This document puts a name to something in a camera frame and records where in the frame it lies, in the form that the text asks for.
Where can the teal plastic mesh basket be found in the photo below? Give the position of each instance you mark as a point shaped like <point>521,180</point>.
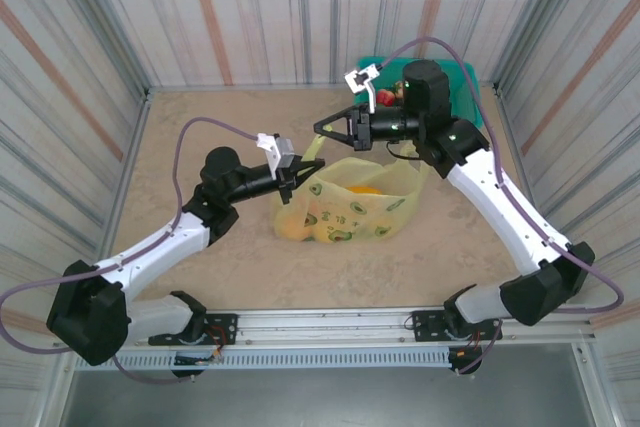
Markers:
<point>470,97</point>

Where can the yellow fake lemon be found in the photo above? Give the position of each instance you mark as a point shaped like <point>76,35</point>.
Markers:
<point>291,233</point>

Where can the fake orange fruit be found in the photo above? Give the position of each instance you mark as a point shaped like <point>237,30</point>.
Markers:
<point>362,190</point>

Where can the yellow-green avocado print plastic bag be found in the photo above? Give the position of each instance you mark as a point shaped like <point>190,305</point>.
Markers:
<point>350,217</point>

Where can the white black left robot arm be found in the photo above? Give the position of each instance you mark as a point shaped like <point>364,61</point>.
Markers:
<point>150,252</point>

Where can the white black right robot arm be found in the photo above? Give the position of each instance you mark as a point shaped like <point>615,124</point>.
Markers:
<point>500,212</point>

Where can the red fake strawberry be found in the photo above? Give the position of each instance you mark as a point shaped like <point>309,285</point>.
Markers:
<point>399,89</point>

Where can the aluminium mounting rail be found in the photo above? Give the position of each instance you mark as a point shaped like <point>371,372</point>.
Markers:
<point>325,324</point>

